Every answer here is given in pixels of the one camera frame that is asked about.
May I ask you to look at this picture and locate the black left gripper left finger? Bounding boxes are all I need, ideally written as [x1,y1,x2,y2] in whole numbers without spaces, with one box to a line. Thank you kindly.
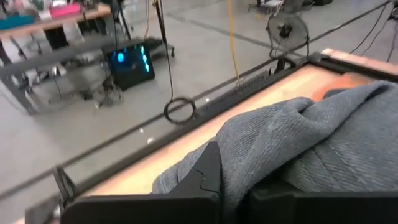
[60,141,222,224]

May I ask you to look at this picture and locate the black computer tower blue lights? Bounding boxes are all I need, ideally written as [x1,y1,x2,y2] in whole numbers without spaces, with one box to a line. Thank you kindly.
[101,39,156,91]

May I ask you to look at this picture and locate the wooden top work table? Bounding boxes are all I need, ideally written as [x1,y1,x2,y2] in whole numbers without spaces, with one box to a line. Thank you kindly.
[0,3,113,116]

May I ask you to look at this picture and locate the black table edge rim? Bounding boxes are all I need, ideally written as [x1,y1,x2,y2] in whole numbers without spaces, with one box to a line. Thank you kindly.
[24,51,398,224]

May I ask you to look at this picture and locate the black floor fan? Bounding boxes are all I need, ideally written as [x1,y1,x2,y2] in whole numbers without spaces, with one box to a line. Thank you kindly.
[266,12,311,75]

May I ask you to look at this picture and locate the yellow hanging cable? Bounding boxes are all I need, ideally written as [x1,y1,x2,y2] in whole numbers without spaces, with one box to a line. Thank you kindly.
[226,0,243,87]

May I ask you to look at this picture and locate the black coiled cable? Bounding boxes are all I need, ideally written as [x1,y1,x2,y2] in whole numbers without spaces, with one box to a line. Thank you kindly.
[163,96,198,126]

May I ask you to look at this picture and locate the grey clothes pile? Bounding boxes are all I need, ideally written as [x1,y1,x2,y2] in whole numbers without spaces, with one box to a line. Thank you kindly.
[151,80,398,224]

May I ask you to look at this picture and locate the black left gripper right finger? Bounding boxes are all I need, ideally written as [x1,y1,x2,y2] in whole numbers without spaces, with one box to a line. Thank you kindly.
[248,179,398,224]

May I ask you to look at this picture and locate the pink box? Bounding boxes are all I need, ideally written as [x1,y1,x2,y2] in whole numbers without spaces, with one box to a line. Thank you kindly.
[49,2,81,19]

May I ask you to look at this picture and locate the black tripod stand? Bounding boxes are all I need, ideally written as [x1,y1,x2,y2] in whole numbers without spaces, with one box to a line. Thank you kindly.
[152,0,176,58]

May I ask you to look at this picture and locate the teal box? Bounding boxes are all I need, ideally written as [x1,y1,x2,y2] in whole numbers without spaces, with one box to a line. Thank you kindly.
[0,14,35,31]

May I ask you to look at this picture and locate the cardboard box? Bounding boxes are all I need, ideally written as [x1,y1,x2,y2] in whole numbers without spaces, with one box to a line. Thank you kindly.
[309,72,377,103]

